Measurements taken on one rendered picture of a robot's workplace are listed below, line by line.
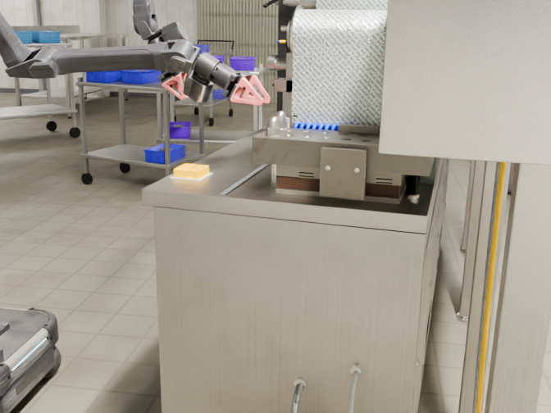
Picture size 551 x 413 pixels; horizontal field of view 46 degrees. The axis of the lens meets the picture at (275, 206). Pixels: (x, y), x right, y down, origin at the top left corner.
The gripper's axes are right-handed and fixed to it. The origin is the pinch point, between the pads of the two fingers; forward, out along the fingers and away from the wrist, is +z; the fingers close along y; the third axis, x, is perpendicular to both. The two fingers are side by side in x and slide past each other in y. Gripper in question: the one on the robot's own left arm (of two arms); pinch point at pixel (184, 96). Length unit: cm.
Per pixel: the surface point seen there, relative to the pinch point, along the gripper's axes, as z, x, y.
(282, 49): 2.4, -35.6, -4.8
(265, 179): 30, -23, -45
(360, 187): 38, -46, -64
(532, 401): 62, -62, -122
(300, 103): 17, -39, -40
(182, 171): 18, -6, -49
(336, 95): 20, -48, -41
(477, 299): 87, -56, -32
